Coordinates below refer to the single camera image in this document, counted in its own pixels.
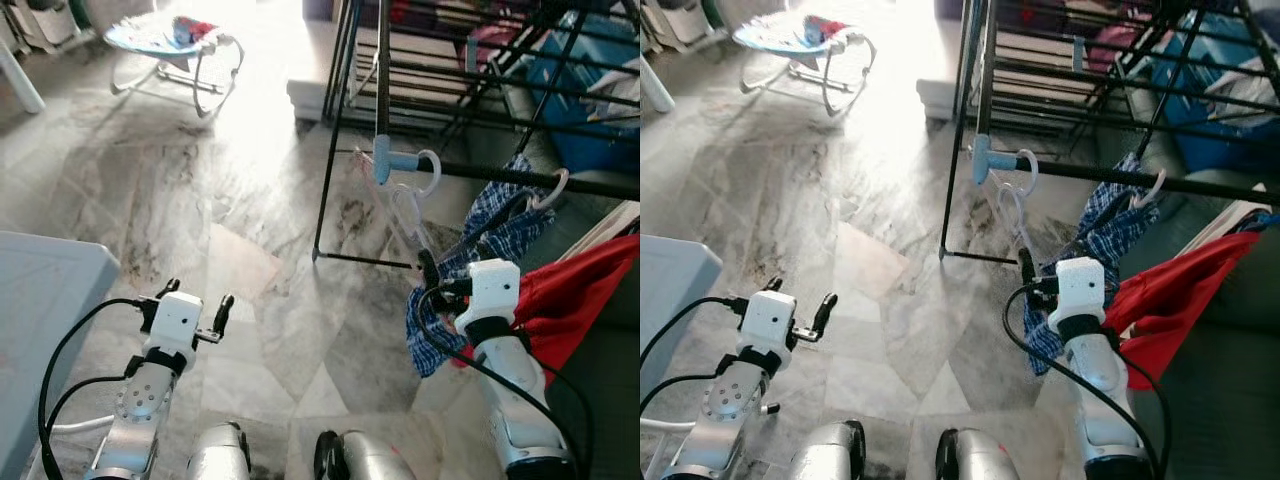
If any light blue plastic table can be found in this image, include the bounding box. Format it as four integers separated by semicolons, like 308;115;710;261
640;235;724;463
0;232;122;480

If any blue plaid shirt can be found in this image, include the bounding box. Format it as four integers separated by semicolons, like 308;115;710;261
1022;153;1162;377
405;155;557;380

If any red shirt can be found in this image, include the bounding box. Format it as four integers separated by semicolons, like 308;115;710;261
450;232;641;387
1105;212;1280;392

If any silver left robot leg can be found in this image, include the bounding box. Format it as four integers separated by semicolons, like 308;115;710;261
185;420;252;480
790;420;868;480

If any silver robot leg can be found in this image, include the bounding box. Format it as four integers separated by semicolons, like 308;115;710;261
185;420;252;480
790;420;868;480
935;428;1022;480
313;430;417;480

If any green leather sofa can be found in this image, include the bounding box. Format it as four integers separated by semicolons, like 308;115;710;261
1120;60;1280;480
500;60;641;480

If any silver right robot leg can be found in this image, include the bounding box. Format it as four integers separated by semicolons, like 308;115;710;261
935;428;1022;480
313;430;417;480

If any white low ledge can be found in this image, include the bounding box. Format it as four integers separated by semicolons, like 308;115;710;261
915;20;977;124
287;20;347;127

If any black clothes drying rack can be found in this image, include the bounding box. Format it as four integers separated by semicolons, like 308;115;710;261
938;0;1280;264
312;0;641;267

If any white furniture leg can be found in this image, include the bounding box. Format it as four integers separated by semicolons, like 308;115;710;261
640;60;677;114
0;40;47;115

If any maroon cloth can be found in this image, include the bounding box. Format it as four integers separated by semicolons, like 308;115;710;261
1088;24;1146;73
465;24;528;72

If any blue plastic storage bin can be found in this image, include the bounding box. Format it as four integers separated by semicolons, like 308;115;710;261
525;12;641;177
1150;12;1280;174

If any baby bouncer seat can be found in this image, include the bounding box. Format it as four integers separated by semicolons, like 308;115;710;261
733;15;879;119
103;15;245;120

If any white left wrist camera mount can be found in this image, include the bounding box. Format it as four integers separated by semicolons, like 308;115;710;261
145;292;205;354
740;290;799;352

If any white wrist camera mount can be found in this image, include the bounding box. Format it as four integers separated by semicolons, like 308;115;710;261
740;290;799;352
1047;257;1114;335
455;258;522;337
145;292;205;354

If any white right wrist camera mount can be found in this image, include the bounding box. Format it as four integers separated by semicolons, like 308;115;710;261
1047;257;1114;335
455;258;522;337

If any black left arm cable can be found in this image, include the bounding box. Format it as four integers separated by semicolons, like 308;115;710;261
640;294;747;433
37;296;151;480

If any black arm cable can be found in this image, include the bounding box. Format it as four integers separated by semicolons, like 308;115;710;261
414;284;597;480
640;294;747;433
37;296;151;480
1001;282;1172;480

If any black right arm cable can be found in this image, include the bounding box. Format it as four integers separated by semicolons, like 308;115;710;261
414;284;597;480
1001;282;1172;480

